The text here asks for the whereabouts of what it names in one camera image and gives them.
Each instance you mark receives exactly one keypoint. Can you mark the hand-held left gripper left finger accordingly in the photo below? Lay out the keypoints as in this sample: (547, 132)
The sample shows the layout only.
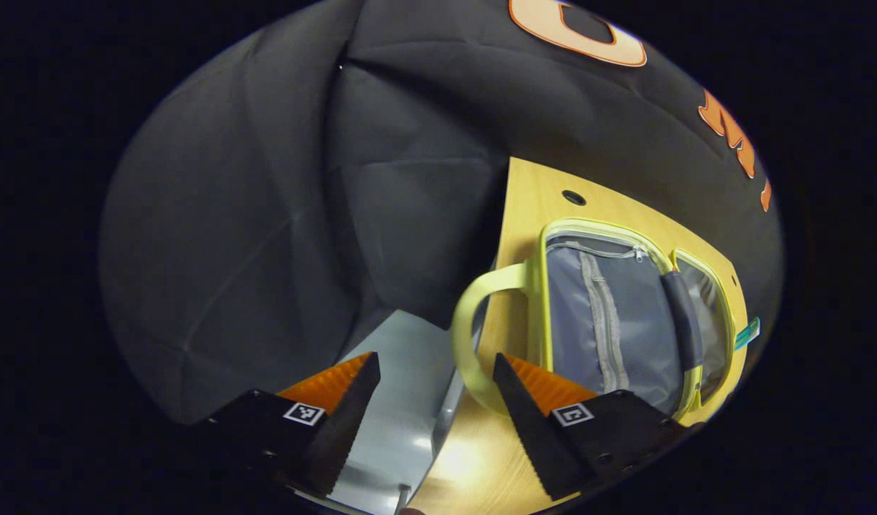
(342, 429)

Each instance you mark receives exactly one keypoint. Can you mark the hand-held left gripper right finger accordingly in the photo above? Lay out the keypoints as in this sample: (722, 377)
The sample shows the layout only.
(531, 436)

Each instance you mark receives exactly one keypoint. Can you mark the pale yellow suitcase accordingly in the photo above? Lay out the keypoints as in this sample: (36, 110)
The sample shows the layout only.
(624, 315)

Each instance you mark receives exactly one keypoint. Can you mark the small blue tube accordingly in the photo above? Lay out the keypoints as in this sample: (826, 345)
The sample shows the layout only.
(747, 333)

